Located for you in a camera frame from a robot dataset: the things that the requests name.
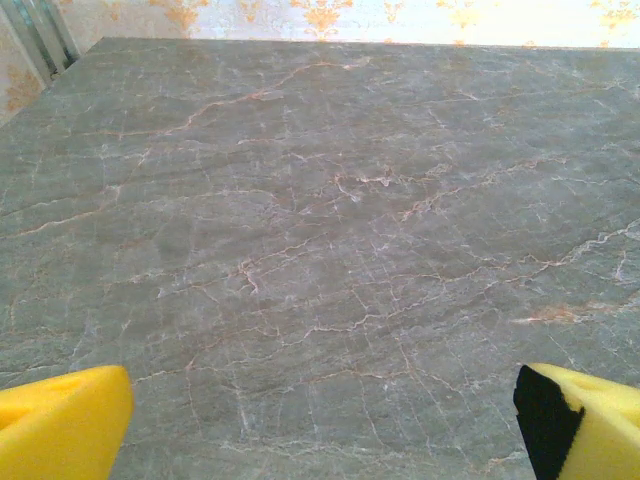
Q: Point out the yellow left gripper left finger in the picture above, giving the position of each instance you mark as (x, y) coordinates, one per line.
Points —
(60, 425)

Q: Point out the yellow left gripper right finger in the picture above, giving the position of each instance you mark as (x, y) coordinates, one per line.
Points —
(600, 430)

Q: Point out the aluminium corner post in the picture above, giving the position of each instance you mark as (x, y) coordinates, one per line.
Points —
(30, 30)

